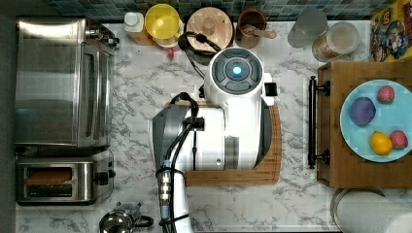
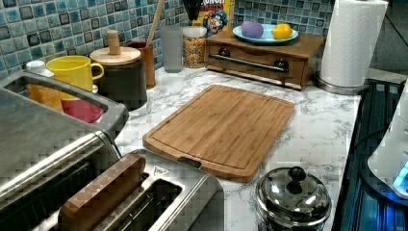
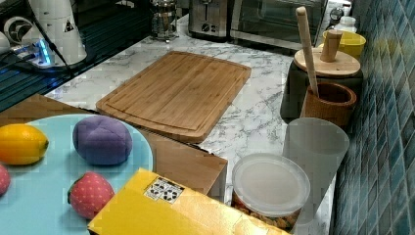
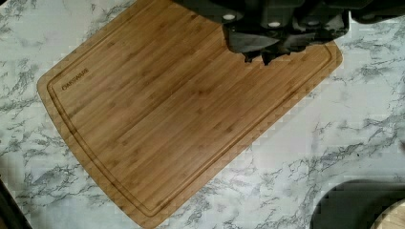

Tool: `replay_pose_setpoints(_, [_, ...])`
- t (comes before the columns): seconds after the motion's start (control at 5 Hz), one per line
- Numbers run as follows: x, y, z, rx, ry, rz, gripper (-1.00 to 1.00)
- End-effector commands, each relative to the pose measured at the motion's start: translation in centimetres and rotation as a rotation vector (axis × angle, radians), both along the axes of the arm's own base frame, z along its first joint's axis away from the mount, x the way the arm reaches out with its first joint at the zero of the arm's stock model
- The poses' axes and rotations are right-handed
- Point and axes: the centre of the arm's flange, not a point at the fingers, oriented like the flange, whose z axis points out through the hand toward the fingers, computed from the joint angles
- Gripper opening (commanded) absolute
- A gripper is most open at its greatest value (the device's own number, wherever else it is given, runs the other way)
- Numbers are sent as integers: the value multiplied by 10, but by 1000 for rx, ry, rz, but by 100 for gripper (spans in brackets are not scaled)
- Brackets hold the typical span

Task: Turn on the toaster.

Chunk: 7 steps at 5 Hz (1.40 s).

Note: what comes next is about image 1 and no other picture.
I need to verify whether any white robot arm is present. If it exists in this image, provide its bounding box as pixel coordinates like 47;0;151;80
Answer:
149;48;277;233

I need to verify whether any stainless steel toaster oven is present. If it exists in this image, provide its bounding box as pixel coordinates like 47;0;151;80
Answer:
16;17;120;148

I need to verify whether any stainless steel two-slot toaster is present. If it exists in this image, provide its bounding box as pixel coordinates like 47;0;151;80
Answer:
16;150;116;206

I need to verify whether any bamboo cutting board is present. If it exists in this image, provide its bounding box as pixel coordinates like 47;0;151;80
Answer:
160;102;282;185

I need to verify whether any wooden spoon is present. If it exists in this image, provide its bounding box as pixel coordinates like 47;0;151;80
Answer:
242;24;277;39

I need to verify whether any yellow plastic bowl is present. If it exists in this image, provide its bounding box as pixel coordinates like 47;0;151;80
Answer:
145;4;181;49

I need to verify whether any brown wooden utensil cup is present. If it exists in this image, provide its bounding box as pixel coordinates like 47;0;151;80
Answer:
235;8;266;49

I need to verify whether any white capped bottle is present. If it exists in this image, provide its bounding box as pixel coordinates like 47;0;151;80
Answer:
123;13;155;46

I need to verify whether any frosted plastic cup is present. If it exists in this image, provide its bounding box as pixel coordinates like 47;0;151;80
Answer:
288;8;328;48

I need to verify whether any clear jar with white lid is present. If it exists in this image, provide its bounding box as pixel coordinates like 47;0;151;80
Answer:
312;21;360;62

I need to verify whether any purple plush fruit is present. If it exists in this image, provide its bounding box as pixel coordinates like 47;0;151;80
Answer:
350;97;376;126

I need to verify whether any slice of bread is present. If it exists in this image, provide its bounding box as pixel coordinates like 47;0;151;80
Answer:
25;170;72;185

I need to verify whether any yellow plush lemon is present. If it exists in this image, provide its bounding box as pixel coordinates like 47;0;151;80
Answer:
369;131;393;155

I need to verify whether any red plush strawberry upper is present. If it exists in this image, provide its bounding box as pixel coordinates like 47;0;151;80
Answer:
377;85;395;103

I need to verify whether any red plush strawberry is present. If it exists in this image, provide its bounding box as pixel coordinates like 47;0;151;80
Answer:
377;85;395;103
390;130;408;150

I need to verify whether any light blue plate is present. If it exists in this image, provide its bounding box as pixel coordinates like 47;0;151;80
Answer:
340;80;412;163

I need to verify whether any red plush strawberry lower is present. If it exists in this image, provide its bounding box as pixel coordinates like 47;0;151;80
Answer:
390;130;408;150

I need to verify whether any yellow cereal box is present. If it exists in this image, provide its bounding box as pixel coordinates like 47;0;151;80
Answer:
370;0;412;62

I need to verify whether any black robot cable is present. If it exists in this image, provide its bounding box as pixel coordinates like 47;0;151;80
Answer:
156;92;200;233

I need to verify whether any wooden tray with black handle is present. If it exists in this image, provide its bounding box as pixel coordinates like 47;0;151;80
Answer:
308;61;411;189

